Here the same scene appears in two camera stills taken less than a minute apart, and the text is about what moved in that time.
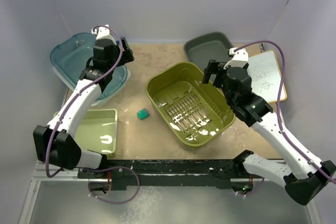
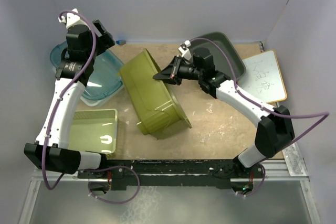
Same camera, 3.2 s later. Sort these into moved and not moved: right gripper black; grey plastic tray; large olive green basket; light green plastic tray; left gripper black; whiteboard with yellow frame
Moved: right gripper black; large olive green basket; left gripper black
Not moved: whiteboard with yellow frame; grey plastic tray; light green plastic tray
